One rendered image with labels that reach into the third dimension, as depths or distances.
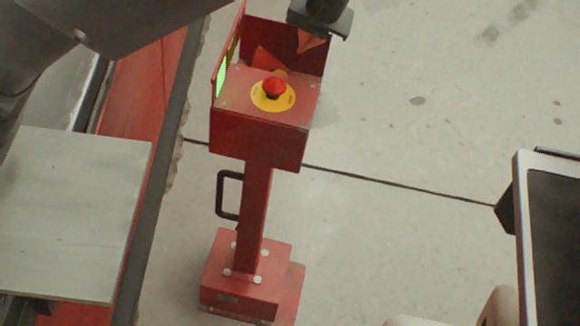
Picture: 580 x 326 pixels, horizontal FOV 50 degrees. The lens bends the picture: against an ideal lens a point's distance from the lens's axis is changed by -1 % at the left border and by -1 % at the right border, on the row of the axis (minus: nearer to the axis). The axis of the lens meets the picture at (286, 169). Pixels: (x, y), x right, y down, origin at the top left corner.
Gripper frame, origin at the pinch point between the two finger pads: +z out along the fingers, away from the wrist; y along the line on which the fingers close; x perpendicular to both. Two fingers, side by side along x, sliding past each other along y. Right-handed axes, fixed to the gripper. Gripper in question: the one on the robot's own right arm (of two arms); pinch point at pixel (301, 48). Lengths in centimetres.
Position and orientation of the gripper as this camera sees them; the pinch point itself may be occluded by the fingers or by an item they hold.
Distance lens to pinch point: 106.8
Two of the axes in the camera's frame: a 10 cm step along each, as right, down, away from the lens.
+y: -9.1, -3.8, -1.7
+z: -3.6, 5.1, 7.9
